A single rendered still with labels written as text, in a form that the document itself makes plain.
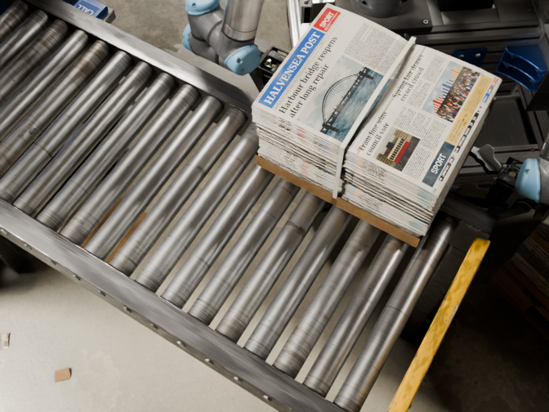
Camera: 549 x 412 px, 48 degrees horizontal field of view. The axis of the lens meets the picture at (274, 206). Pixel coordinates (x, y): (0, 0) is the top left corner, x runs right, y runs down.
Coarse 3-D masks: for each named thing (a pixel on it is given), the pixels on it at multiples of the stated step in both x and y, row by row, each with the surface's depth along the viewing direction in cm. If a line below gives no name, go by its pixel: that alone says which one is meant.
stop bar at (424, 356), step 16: (480, 240) 121; (480, 256) 120; (464, 272) 118; (464, 288) 117; (448, 304) 116; (448, 320) 114; (432, 336) 113; (432, 352) 112; (416, 368) 110; (400, 384) 110; (416, 384) 109; (400, 400) 108
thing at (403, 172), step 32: (416, 64) 115; (448, 64) 115; (416, 96) 111; (448, 96) 111; (480, 96) 111; (384, 128) 108; (416, 128) 108; (448, 128) 108; (480, 128) 117; (384, 160) 106; (416, 160) 105; (448, 160) 105; (352, 192) 119; (384, 192) 112; (416, 192) 105; (448, 192) 121; (416, 224) 115
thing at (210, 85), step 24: (24, 0) 155; (48, 0) 155; (72, 24) 151; (96, 24) 151; (120, 48) 147; (144, 48) 147; (168, 72) 144; (192, 72) 144; (216, 96) 140; (240, 96) 140; (216, 120) 150; (456, 216) 126; (480, 216) 126; (456, 240) 133
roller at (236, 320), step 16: (304, 208) 127; (320, 208) 129; (288, 224) 126; (304, 224) 126; (288, 240) 124; (272, 256) 123; (288, 256) 124; (256, 272) 122; (272, 272) 122; (256, 288) 120; (240, 304) 118; (256, 304) 119; (224, 320) 118; (240, 320) 117; (240, 336) 118
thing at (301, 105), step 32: (320, 32) 118; (352, 32) 118; (384, 32) 118; (288, 64) 115; (320, 64) 115; (352, 64) 115; (288, 96) 112; (320, 96) 112; (352, 96) 112; (288, 128) 111; (320, 128) 109; (288, 160) 123; (320, 160) 115
